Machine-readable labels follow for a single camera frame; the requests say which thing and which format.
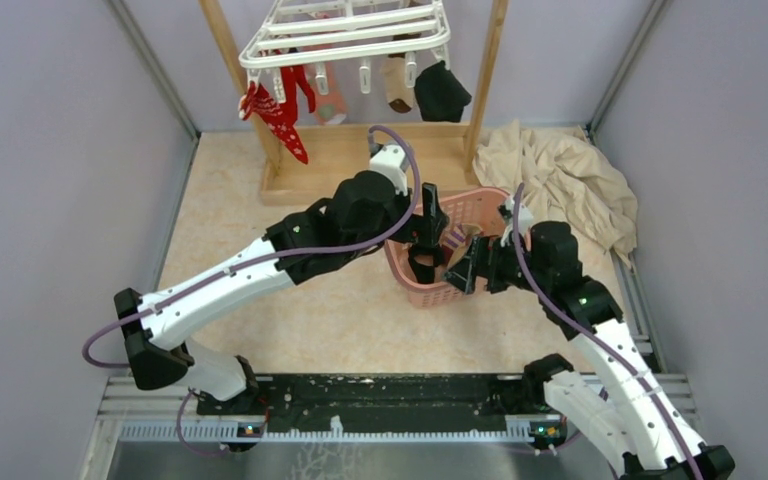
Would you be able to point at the white plastic clip hanger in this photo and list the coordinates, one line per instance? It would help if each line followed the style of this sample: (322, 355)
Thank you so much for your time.
(301, 33)

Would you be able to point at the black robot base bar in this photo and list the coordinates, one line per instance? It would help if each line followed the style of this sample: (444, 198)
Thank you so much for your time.
(331, 408)

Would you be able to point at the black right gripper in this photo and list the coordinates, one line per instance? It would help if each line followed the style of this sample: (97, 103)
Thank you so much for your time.
(481, 259)

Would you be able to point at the striped maroon purple sock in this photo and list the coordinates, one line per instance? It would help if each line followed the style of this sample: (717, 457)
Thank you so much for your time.
(455, 242)

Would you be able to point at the wooden drying rack frame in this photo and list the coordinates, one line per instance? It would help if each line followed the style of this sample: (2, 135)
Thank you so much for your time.
(440, 153)

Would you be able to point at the beige brown sock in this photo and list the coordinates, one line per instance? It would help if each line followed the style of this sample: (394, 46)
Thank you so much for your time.
(399, 97)

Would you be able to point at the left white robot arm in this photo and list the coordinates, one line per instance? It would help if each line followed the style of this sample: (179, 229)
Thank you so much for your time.
(365, 211)

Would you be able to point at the pink sock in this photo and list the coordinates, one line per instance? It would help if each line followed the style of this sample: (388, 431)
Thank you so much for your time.
(331, 108)

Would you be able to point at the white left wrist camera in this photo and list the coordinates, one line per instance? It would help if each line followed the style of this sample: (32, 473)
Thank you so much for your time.
(390, 160)

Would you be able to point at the red patterned sock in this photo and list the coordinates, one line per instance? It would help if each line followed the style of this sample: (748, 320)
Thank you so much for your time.
(258, 101)

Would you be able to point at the red plain sock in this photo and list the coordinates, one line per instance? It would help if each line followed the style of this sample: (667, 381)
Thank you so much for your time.
(292, 81)

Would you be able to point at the beige crumpled cloth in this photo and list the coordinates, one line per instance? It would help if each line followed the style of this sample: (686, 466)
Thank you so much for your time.
(565, 177)

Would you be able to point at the black sock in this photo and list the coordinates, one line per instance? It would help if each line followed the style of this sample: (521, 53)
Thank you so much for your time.
(424, 262)
(439, 95)

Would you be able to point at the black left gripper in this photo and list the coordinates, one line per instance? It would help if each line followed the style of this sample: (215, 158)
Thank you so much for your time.
(425, 229)

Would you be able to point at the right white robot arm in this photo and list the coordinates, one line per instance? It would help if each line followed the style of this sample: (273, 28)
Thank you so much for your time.
(633, 423)

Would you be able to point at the pink plastic laundry basket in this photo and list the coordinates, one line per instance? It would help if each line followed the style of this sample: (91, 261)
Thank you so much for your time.
(478, 206)

